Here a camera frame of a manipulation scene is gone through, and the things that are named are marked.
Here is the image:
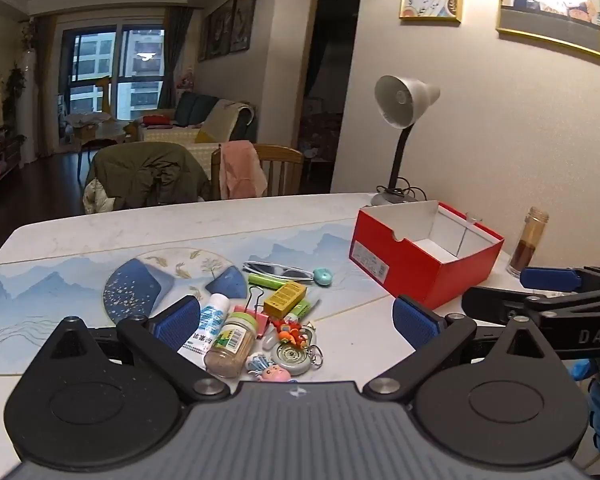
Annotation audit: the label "light blue correction tape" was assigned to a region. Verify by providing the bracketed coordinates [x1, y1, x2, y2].
[270, 327, 317, 377]

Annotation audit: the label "pink and blue figure keychain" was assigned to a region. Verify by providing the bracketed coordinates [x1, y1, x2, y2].
[245, 352, 292, 385]

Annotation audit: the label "black lamp cable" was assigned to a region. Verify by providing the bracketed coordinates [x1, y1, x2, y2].
[389, 176, 429, 204]

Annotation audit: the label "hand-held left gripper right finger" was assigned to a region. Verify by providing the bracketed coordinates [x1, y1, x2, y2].
[361, 295, 557, 403]

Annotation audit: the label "small yellow box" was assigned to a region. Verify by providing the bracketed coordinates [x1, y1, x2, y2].
[263, 281, 308, 319]

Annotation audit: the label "balcony window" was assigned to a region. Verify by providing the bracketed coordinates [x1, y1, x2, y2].
[70, 22, 166, 116]

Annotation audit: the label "brown spice bottle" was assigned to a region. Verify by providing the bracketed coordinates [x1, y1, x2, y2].
[506, 206, 551, 279]

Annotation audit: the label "white tube blue label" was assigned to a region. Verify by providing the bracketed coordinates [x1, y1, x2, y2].
[177, 292, 231, 356]

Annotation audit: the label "dark television cabinet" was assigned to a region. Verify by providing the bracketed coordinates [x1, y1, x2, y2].
[0, 135, 24, 192]

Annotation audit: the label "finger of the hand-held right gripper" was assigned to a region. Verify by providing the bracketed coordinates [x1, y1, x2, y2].
[461, 285, 547, 328]
[520, 265, 600, 293]

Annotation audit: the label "pink binder clip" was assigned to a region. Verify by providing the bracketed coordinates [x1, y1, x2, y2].
[232, 285, 271, 339]

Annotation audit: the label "white desk lamp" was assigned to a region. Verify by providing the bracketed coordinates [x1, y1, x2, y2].
[370, 75, 442, 207]

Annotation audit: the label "pink cloth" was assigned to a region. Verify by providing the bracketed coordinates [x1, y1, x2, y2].
[219, 140, 268, 200]

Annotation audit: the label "red cardboard box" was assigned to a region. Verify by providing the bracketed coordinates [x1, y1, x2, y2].
[349, 200, 506, 311]

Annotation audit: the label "cream sofa blanket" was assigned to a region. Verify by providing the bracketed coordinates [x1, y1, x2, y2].
[200, 99, 252, 143]

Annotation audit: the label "orange toy keychain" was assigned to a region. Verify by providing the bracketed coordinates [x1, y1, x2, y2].
[270, 317, 312, 347]

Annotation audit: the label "green house plant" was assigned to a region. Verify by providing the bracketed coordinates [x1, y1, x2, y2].
[2, 65, 27, 102]

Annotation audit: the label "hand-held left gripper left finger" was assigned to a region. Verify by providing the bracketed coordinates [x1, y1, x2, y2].
[46, 295, 230, 404]

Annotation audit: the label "wooden dining chair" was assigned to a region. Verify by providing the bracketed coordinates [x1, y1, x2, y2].
[211, 142, 306, 200]

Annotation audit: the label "framed figures wall poster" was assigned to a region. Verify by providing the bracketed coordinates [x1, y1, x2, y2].
[495, 0, 600, 59]

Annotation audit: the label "white standing air conditioner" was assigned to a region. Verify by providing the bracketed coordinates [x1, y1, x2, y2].
[17, 50, 39, 166]

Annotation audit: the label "white sunglasses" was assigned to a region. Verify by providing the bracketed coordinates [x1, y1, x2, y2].
[242, 261, 315, 281]

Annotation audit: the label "dark teal sofa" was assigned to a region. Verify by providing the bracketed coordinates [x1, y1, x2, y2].
[172, 91, 258, 143]

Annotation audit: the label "grey curtain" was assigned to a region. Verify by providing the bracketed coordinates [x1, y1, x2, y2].
[157, 7, 193, 111]

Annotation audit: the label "olive green jacket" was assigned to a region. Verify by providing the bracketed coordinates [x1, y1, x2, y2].
[85, 141, 212, 211]

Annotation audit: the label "white puffy garment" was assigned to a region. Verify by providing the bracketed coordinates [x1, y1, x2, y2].
[82, 180, 116, 215]

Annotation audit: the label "dark framed picture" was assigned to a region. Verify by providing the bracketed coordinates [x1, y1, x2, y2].
[198, 12, 212, 63]
[210, 0, 237, 59]
[230, 0, 259, 54]

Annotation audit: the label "cream covered daybed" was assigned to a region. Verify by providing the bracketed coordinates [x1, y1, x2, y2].
[139, 122, 221, 161]

